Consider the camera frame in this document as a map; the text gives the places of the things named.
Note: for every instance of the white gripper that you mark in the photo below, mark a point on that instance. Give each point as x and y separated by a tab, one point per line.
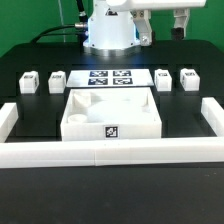
141	19

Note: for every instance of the white square table top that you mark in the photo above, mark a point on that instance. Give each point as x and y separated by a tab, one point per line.
110	114

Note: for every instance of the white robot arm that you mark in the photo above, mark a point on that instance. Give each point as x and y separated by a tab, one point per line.
121	27

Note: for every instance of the white marker sheet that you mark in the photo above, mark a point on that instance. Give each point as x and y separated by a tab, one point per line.
109	78

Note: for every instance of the white U-shaped obstacle fence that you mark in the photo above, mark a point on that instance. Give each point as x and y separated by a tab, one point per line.
102	153

